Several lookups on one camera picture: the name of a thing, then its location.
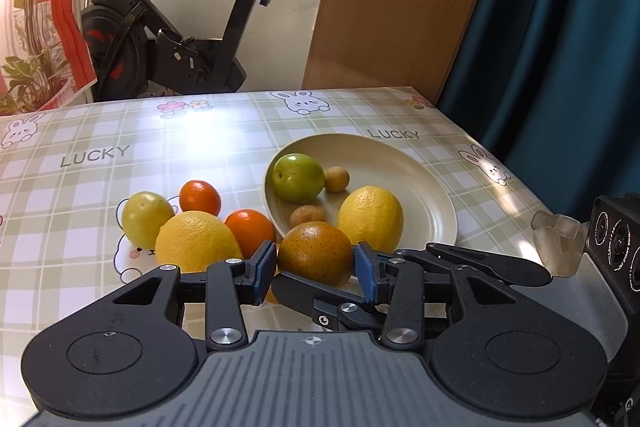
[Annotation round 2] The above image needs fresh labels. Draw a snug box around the small bright orange tangerine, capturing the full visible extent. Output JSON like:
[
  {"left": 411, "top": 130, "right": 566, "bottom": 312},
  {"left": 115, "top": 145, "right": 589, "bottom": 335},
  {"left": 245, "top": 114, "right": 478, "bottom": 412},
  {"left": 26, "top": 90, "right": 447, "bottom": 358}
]
[
  {"left": 224, "top": 209, "right": 277, "bottom": 260},
  {"left": 179, "top": 180, "right": 222, "bottom": 217}
]

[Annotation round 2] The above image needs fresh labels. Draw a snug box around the speckled dark orange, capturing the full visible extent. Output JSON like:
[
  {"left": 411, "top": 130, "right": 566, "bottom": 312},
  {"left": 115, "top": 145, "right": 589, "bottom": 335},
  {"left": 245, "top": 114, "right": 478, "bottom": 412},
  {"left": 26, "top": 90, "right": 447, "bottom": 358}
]
[{"left": 277, "top": 221, "right": 355, "bottom": 286}]

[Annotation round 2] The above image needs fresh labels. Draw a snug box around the yellow-green round fruit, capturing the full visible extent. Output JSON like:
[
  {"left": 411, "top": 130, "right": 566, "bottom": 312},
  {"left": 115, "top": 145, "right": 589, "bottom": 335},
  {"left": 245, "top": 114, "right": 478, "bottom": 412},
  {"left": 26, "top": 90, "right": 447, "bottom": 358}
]
[{"left": 121, "top": 191, "right": 175, "bottom": 245}]

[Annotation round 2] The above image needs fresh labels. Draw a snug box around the pink room wall poster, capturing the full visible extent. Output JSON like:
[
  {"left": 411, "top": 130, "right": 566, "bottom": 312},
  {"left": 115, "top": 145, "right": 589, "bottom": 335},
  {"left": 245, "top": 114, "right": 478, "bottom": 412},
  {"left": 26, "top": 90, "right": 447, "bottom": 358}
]
[{"left": 0, "top": 0, "right": 98, "bottom": 118}]

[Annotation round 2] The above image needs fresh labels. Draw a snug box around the beige round plate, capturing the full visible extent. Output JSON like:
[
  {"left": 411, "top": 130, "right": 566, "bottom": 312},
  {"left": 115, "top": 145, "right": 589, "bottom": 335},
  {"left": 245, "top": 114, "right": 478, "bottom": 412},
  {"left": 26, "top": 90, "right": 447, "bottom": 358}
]
[{"left": 263, "top": 133, "right": 458, "bottom": 285}]

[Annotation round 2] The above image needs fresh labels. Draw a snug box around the green checked rabbit tablecloth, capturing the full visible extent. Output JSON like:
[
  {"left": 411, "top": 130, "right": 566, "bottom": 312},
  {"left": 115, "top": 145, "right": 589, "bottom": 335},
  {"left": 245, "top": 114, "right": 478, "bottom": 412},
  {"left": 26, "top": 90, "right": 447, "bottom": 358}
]
[{"left": 0, "top": 86, "right": 556, "bottom": 358}]

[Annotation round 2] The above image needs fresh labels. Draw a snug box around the brown longan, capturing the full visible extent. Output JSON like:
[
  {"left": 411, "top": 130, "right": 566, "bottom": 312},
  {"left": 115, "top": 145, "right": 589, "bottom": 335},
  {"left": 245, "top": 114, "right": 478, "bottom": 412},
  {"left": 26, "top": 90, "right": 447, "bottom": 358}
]
[
  {"left": 290, "top": 205, "right": 327, "bottom": 228},
  {"left": 324, "top": 167, "right": 350, "bottom": 193}
]

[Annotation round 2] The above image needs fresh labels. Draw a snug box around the beige perforated slipper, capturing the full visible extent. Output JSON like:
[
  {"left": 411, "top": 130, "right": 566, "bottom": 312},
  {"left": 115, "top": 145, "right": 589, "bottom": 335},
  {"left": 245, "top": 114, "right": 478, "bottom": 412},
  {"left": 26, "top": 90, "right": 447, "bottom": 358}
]
[{"left": 131, "top": 83, "right": 180, "bottom": 98}]

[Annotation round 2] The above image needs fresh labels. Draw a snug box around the clear table corner guard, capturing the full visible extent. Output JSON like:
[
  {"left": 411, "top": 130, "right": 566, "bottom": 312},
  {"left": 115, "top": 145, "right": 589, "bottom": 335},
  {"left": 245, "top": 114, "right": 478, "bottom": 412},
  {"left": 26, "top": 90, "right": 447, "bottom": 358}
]
[{"left": 531, "top": 210, "right": 583, "bottom": 278}]

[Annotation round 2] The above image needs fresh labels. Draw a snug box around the wooden door panel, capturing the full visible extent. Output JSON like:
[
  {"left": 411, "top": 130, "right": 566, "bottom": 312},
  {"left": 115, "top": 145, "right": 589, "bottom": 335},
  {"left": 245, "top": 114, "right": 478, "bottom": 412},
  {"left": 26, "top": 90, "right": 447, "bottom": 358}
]
[{"left": 301, "top": 0, "right": 503, "bottom": 105}]

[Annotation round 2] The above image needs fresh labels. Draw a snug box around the yellow lemon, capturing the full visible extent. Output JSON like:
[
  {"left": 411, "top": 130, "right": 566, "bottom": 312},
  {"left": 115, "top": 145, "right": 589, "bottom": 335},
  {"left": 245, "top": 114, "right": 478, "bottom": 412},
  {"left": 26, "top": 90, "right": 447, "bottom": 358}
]
[
  {"left": 155, "top": 210, "right": 244, "bottom": 273},
  {"left": 337, "top": 186, "right": 404, "bottom": 254}
]

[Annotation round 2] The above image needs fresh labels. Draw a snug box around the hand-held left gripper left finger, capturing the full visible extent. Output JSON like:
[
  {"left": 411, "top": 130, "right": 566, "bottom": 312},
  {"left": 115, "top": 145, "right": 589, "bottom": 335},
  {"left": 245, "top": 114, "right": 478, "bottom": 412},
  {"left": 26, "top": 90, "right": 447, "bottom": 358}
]
[{"left": 112, "top": 241, "right": 277, "bottom": 353}]

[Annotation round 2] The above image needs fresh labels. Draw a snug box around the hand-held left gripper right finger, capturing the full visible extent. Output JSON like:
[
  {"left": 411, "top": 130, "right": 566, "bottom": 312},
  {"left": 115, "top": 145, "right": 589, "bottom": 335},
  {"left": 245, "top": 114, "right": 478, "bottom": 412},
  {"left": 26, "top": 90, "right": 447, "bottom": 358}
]
[{"left": 354, "top": 243, "right": 521, "bottom": 352}]

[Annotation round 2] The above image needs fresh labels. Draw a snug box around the green apple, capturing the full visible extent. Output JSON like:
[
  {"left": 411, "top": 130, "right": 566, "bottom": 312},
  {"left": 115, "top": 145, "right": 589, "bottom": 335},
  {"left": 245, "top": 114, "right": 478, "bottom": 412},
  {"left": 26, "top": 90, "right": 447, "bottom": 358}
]
[{"left": 271, "top": 153, "right": 326, "bottom": 202}]

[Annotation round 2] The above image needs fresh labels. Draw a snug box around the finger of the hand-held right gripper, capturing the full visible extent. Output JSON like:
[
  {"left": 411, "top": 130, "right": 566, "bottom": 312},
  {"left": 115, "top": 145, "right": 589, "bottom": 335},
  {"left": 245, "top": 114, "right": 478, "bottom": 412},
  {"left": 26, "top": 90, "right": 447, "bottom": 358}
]
[
  {"left": 395, "top": 243, "right": 552, "bottom": 287},
  {"left": 272, "top": 272, "right": 382, "bottom": 334}
]

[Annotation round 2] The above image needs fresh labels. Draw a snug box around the black exercise bike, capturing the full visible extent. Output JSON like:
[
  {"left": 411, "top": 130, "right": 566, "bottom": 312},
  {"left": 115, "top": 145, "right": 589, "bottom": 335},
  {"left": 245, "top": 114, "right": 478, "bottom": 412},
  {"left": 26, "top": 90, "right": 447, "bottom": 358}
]
[{"left": 80, "top": 0, "right": 323, "bottom": 100}]

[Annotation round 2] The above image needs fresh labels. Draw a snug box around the teal curtain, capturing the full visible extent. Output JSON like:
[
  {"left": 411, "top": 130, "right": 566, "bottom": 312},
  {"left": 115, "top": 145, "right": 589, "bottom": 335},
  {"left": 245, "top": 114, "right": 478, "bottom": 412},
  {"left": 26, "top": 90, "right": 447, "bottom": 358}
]
[{"left": 435, "top": 0, "right": 640, "bottom": 228}]

